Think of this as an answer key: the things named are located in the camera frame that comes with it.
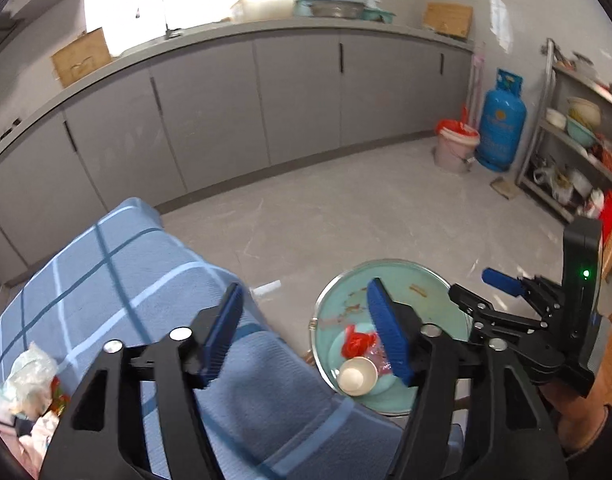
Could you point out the metal shelf rack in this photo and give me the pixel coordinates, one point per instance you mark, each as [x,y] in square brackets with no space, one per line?
[568,163]

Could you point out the blue gas cylinder right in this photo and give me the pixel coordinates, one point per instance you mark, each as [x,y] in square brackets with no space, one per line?
[502,119]

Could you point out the wooden cutting board left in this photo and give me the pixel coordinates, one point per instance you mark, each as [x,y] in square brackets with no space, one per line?
[81,57]

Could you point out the black kitchen faucet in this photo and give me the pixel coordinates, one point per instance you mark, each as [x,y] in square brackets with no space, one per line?
[152,20]

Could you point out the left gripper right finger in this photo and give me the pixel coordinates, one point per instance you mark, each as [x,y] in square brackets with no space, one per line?
[508,432]

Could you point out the pink plastic bag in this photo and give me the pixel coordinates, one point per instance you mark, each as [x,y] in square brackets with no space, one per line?
[377,355]

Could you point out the steel bowl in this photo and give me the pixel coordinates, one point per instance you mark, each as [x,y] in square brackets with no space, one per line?
[347,10]

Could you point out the teal enamel basin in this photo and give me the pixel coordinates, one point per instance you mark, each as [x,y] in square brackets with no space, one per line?
[367,297]

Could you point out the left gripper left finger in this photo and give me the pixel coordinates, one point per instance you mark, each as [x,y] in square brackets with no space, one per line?
[101,433]

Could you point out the pink trash bucket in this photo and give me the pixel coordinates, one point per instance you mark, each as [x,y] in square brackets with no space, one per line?
[456,146]

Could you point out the grey kitchen cabinets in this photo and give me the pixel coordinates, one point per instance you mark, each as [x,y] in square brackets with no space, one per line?
[188,114]

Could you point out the white paper cup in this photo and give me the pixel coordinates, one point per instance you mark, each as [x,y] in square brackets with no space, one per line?
[357,376]

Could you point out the wooden cutting board right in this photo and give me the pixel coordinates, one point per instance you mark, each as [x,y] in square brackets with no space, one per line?
[449,19]

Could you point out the clear plastic bag red print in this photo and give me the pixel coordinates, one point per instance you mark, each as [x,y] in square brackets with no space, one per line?
[28,420]

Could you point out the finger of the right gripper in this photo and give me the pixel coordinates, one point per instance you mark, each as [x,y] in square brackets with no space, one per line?
[544,296]
[527,337]

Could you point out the pink mop handle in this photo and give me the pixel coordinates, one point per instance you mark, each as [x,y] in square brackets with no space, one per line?
[474,88]

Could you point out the wooden cutting board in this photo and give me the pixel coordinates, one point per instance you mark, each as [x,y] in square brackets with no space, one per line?
[449,19]
[81,57]

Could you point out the white plastic tub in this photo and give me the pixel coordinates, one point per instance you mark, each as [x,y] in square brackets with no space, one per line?
[247,11]

